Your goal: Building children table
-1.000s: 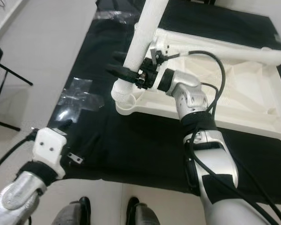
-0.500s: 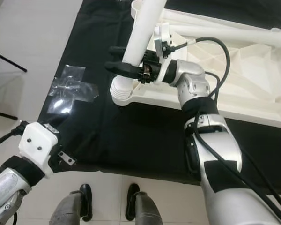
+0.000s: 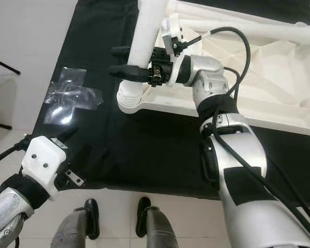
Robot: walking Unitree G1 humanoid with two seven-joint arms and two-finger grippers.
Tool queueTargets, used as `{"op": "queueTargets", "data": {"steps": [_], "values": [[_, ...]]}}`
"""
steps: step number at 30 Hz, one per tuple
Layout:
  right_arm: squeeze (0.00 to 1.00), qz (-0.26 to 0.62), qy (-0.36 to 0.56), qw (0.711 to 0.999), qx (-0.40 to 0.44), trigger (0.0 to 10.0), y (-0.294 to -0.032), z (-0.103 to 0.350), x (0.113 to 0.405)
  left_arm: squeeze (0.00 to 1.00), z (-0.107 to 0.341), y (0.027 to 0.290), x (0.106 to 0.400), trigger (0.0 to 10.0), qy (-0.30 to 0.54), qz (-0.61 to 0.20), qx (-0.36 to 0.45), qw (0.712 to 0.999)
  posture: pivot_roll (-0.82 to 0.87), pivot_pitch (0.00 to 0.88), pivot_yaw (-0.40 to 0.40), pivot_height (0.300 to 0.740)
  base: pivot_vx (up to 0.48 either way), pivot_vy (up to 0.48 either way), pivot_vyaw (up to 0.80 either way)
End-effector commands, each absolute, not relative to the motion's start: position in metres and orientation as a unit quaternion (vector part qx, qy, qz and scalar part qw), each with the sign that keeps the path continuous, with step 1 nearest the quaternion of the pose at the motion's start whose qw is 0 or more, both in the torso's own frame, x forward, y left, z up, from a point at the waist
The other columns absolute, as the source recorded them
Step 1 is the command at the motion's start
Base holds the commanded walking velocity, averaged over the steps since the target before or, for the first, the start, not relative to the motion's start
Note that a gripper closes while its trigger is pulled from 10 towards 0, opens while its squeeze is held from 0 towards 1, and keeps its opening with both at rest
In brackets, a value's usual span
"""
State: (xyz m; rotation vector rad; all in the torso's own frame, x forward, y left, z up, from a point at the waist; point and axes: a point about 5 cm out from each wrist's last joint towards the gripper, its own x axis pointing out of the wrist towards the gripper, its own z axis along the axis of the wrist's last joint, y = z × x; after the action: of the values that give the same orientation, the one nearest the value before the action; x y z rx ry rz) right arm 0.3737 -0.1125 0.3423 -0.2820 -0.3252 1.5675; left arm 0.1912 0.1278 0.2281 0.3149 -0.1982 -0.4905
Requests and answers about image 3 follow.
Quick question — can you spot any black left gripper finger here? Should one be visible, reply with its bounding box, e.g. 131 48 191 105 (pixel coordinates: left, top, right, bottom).
55 127 79 145

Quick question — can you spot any clear tape cross patch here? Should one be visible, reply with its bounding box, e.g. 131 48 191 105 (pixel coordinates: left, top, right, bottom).
44 67 104 125

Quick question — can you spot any grey robot left leg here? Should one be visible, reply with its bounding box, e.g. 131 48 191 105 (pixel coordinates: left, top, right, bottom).
51 199 100 248

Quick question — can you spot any grey robot leg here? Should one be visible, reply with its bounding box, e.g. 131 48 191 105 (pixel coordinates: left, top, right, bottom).
135 197 184 248
51 199 100 248

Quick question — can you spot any black tablecloth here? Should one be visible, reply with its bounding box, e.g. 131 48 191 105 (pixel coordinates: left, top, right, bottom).
28 0 310 202

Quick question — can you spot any black folding chair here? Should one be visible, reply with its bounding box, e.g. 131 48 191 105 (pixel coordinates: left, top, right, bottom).
0 54 22 130

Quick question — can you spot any grey robot right leg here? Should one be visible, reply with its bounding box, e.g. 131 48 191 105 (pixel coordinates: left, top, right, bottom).
135 197 184 248

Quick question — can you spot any white plastic table top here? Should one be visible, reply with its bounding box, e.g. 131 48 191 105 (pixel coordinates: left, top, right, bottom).
116 0 310 141

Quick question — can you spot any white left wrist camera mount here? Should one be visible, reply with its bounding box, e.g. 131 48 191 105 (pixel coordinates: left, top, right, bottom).
21 135 70 201

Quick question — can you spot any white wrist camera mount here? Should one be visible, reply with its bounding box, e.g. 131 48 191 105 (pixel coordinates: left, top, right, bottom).
162 12 202 86
21 135 70 201

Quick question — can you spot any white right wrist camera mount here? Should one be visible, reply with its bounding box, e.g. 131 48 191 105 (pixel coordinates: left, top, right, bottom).
162 12 202 86

